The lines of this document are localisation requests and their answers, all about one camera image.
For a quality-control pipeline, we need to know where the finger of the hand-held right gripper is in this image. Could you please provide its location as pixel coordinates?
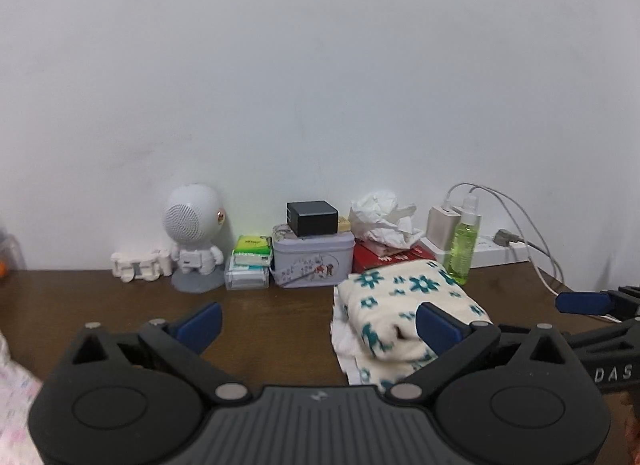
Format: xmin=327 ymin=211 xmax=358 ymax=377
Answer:
xmin=562 ymin=316 xmax=640 ymax=352
xmin=556 ymin=285 xmax=640 ymax=320

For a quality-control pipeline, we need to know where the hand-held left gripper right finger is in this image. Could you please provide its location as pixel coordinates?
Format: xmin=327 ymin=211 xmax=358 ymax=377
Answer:
xmin=387 ymin=301 xmax=576 ymax=403

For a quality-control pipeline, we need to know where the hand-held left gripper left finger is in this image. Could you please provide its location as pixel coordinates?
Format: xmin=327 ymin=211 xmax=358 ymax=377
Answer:
xmin=67 ymin=301 xmax=251 ymax=403

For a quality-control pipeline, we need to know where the cream green floral garment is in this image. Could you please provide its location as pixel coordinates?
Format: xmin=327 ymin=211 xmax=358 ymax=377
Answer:
xmin=330 ymin=260 xmax=493 ymax=393

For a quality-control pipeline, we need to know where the pink floral garment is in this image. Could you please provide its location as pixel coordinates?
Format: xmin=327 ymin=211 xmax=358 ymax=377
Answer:
xmin=0 ymin=332 xmax=45 ymax=465

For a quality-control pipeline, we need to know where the green spray bottle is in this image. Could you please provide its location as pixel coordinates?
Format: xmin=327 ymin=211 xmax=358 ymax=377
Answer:
xmin=445 ymin=195 xmax=483 ymax=286

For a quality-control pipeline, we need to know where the white block toy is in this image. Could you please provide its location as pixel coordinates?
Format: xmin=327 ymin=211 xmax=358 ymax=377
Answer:
xmin=111 ymin=248 xmax=175 ymax=282

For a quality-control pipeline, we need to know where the white power strip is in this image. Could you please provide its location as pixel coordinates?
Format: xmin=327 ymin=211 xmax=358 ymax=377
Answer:
xmin=420 ymin=235 xmax=531 ymax=268

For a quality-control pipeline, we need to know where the green tissue pack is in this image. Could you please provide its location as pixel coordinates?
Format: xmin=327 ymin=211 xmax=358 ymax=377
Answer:
xmin=232 ymin=235 xmax=273 ymax=267

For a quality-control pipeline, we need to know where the white power adapter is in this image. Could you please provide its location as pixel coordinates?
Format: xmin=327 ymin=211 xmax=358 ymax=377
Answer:
xmin=426 ymin=205 xmax=461 ymax=251

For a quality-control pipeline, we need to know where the white robot speaker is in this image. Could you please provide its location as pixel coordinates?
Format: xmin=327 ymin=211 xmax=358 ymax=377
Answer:
xmin=164 ymin=184 xmax=227 ymax=293

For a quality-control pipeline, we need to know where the grey tin box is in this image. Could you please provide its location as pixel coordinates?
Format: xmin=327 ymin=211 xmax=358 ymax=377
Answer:
xmin=272 ymin=225 xmax=357 ymax=289

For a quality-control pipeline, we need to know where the black charger box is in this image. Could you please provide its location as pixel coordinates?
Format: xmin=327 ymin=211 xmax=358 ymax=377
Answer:
xmin=286 ymin=201 xmax=340 ymax=237

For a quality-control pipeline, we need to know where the clear box of oranges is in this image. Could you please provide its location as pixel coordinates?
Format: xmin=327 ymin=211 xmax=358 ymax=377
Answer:
xmin=0 ymin=232 xmax=26 ymax=286

